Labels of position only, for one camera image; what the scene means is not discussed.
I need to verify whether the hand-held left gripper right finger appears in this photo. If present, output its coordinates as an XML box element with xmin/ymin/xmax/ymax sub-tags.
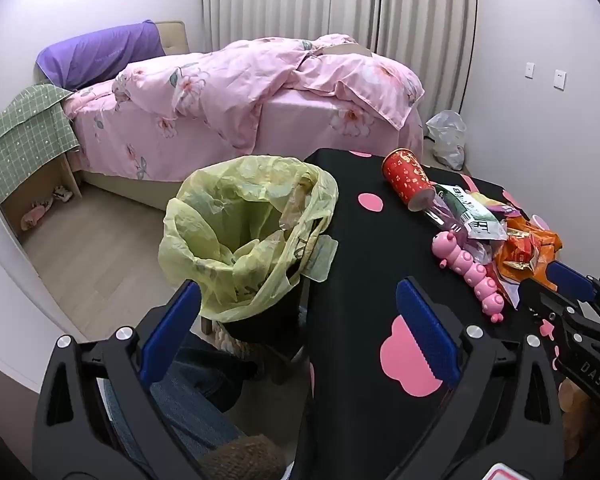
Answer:
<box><xmin>380</xmin><ymin>277</ymin><xmax>566</xmax><ymax>480</ymax></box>

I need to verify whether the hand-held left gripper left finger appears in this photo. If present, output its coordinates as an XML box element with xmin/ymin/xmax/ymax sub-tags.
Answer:
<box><xmin>32</xmin><ymin>280</ymin><xmax>261</xmax><ymax>480</ymax></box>

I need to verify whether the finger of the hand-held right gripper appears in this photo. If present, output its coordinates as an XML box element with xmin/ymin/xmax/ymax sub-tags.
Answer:
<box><xmin>517</xmin><ymin>280</ymin><xmax>600</xmax><ymax>411</ymax></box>
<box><xmin>547</xmin><ymin>259</ymin><xmax>600</xmax><ymax>328</ymax></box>

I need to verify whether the orange snack packet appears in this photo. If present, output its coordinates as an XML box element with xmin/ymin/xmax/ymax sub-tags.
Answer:
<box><xmin>495</xmin><ymin>215</ymin><xmax>563</xmax><ymax>281</ymax></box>

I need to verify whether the green white plastic packet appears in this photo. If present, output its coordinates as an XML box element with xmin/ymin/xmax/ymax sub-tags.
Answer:
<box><xmin>425</xmin><ymin>182</ymin><xmax>508</xmax><ymax>241</ymax></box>

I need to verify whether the bin with yellow bag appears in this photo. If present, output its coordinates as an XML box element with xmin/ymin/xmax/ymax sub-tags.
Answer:
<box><xmin>159</xmin><ymin>156</ymin><xmax>340</xmax><ymax>323</ymax></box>

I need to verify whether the person's right forearm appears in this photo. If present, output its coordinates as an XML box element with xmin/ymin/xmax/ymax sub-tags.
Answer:
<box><xmin>557</xmin><ymin>377</ymin><xmax>600</xmax><ymax>466</ymax></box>

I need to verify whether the woven basket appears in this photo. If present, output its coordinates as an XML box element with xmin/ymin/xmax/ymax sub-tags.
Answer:
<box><xmin>207</xmin><ymin>320</ymin><xmax>306</xmax><ymax>381</ymax></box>

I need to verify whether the person's leg in jeans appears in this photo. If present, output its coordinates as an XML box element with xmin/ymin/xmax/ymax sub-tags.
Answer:
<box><xmin>105</xmin><ymin>335</ymin><xmax>261</xmax><ymax>461</ymax></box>

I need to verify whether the pink caterpillar toy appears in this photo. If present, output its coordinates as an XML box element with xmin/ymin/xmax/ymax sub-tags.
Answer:
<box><xmin>431</xmin><ymin>230</ymin><xmax>506</xmax><ymax>323</ymax></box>

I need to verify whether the black pink-patterned tablecloth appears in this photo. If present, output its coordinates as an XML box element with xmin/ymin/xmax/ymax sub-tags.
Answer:
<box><xmin>292</xmin><ymin>147</ymin><xmax>581</xmax><ymax>480</ymax></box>

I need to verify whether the clear plastic wrapper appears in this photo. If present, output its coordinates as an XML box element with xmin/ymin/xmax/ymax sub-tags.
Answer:
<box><xmin>300</xmin><ymin>235</ymin><xmax>338</xmax><ymax>283</ymax></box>

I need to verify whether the brown fleece jacket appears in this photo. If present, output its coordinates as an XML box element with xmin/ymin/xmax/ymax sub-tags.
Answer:
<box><xmin>200</xmin><ymin>434</ymin><xmax>287</xmax><ymax>480</ymax></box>

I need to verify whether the white plastic bag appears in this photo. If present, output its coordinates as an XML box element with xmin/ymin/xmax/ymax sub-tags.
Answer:
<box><xmin>426</xmin><ymin>110</ymin><xmax>468</xmax><ymax>171</ymax></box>

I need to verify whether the wooden nightstand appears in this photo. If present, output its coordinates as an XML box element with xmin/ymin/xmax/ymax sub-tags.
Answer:
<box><xmin>0</xmin><ymin>152</ymin><xmax>83</xmax><ymax>231</ymax></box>

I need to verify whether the bed with pink sheet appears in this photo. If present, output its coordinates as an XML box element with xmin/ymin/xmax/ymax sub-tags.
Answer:
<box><xmin>35</xmin><ymin>20</ymin><xmax>426</xmax><ymax>211</ymax></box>

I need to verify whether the green checked cloth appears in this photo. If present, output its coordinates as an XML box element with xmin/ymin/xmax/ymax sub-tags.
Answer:
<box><xmin>0</xmin><ymin>84</ymin><xmax>81</xmax><ymax>181</ymax></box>

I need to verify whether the pink floral duvet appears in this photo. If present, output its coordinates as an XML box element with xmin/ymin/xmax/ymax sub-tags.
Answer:
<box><xmin>112</xmin><ymin>34</ymin><xmax>425</xmax><ymax>133</ymax></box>

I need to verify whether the purple pillow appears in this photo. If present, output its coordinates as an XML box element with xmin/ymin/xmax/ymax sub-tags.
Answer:
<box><xmin>35</xmin><ymin>21</ymin><xmax>161</xmax><ymax>88</ymax></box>

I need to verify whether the beige headboard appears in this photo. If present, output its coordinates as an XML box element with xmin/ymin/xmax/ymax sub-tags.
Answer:
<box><xmin>152</xmin><ymin>20</ymin><xmax>188</xmax><ymax>58</ymax></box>

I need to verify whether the striped beige curtain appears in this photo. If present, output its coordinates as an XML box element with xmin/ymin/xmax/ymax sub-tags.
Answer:
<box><xmin>200</xmin><ymin>0</ymin><xmax>478</xmax><ymax>116</ymax></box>

